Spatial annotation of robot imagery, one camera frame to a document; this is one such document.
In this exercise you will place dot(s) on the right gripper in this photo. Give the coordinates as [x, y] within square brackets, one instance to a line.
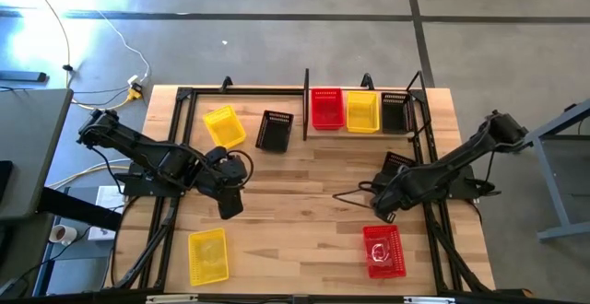
[396, 193]

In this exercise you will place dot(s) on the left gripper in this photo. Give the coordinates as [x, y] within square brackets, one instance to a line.
[226, 170]

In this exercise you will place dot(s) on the red plastic basket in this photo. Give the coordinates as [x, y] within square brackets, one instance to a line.
[327, 110]
[397, 249]

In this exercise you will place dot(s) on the yellow plastic basket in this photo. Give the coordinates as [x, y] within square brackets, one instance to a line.
[208, 257]
[225, 128]
[362, 113]

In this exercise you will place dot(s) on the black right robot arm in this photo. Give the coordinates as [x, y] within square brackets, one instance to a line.
[451, 161]

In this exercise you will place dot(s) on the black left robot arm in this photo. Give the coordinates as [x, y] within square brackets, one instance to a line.
[138, 145]

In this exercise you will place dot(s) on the clear plastic wrap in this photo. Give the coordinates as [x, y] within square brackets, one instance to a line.
[381, 253]

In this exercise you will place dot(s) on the white paper box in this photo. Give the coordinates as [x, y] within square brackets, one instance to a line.
[110, 199]

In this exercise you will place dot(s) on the yellow power plug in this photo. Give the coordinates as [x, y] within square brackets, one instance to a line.
[134, 95]

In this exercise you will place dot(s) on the black desk support beam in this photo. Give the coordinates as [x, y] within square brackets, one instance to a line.
[78, 208]

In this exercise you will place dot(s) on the white power adapter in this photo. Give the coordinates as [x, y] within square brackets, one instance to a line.
[133, 80]

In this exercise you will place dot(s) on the black table edge beam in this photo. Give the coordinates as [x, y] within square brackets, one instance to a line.
[92, 300]

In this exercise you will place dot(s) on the grey-blue metal table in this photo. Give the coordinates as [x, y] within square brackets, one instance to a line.
[553, 189]

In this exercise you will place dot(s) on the white cup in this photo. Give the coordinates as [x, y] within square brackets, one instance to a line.
[62, 234]

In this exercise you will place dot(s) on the grey desk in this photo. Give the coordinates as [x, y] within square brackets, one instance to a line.
[27, 147]

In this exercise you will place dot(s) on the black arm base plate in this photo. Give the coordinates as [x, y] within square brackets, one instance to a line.
[465, 189]
[138, 186]

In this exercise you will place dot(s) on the silver bracket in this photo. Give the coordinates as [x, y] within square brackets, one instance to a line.
[428, 300]
[170, 299]

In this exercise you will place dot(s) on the black table frame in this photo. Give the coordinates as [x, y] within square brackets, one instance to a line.
[249, 91]

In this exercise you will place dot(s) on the black triangular bracket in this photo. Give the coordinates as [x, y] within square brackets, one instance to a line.
[368, 83]
[227, 84]

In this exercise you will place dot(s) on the black metal shelf frame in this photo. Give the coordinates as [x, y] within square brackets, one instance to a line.
[306, 110]

